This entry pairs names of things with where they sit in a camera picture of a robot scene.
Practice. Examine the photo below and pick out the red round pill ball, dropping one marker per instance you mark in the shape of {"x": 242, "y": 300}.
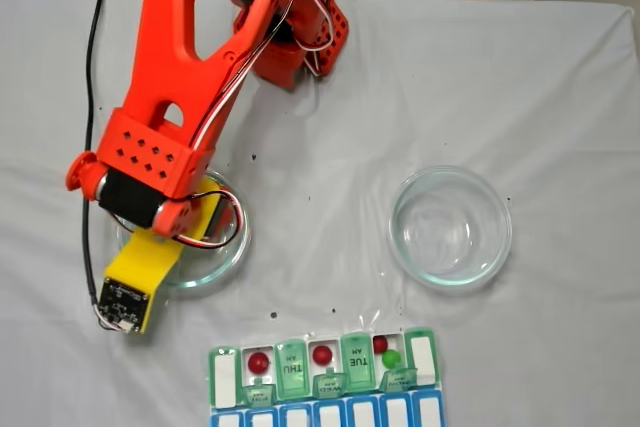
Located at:
{"x": 259, "y": 362}
{"x": 380, "y": 343}
{"x": 322, "y": 354}

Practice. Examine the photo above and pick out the green blue weekly pill organizer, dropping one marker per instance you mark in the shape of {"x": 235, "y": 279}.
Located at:
{"x": 325, "y": 409}

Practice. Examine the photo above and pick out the green round pill ball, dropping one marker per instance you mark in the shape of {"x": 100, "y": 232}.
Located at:
{"x": 391, "y": 358}

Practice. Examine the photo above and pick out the round clear glass bowl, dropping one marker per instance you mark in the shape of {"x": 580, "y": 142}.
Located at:
{"x": 450, "y": 227}
{"x": 235, "y": 247}

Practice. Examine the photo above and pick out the white tablecloth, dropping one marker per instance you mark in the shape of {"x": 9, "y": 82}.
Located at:
{"x": 500, "y": 97}

